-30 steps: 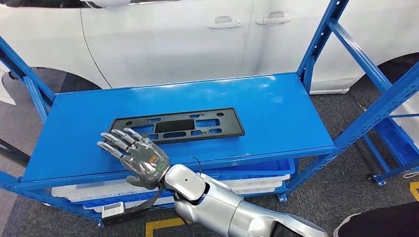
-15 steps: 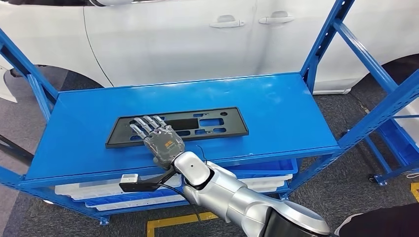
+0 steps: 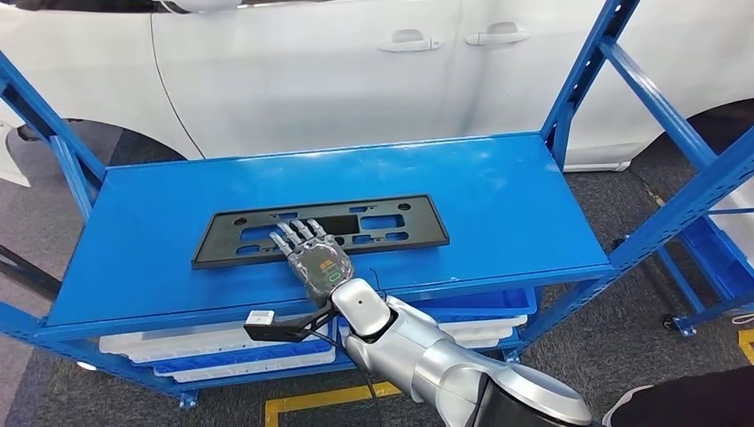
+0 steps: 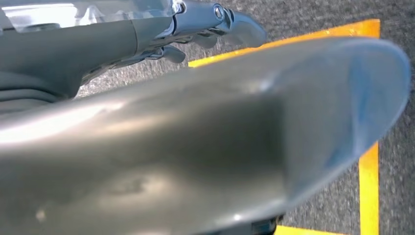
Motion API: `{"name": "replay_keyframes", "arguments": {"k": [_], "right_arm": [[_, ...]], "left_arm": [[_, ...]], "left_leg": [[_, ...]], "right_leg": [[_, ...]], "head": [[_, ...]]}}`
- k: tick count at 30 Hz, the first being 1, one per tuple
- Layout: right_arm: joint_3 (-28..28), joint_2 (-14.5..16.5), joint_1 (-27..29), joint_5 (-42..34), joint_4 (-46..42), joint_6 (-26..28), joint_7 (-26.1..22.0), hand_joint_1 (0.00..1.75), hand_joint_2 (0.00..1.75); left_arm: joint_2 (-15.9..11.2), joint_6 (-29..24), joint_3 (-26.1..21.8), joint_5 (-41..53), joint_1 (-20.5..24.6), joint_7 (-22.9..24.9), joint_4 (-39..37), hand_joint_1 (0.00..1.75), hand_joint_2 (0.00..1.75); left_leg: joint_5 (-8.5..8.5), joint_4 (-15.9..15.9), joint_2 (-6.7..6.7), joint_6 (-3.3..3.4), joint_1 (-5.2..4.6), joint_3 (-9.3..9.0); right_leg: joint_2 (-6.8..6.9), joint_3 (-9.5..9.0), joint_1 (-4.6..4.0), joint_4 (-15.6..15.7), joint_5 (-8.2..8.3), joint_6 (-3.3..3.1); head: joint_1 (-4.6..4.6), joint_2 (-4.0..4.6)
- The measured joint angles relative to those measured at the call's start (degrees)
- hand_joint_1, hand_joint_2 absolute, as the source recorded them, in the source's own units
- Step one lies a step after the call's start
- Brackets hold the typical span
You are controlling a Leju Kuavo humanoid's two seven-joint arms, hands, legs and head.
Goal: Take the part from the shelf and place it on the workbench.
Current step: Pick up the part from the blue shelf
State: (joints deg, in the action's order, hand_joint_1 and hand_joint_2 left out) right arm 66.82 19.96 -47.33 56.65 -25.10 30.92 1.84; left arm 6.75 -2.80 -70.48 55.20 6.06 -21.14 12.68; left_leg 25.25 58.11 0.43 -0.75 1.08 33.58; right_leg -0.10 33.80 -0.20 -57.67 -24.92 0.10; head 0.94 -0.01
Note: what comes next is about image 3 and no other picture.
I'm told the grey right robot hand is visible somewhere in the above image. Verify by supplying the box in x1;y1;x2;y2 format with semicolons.
269;218;356;309

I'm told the black plastic mounting plate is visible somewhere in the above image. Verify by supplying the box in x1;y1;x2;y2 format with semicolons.
190;194;451;271

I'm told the blue metal shelf rack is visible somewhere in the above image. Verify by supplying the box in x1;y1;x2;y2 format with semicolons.
0;0;754;411

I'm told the blue plastic bin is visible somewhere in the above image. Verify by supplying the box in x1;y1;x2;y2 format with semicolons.
132;336;336;377
680;216;754;302
406;287;538;324

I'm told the clear white plastic bin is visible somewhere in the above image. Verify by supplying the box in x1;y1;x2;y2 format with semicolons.
99;320;338;364

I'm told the white car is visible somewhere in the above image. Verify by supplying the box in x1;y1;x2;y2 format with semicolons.
0;0;754;189

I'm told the black metal bar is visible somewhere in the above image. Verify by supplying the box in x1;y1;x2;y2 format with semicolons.
0;244;63;302

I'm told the blue wheeled metal rack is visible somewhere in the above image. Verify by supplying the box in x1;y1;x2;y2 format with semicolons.
650;176;754;338

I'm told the person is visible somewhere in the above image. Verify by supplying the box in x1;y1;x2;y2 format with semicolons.
601;365;754;427

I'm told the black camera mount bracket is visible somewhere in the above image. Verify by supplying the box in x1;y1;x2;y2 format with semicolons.
273;300;340;343

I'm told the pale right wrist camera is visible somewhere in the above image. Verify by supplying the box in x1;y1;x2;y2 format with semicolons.
244;310;278;344

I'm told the black cable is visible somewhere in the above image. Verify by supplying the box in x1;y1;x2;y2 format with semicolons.
310;329;381;427

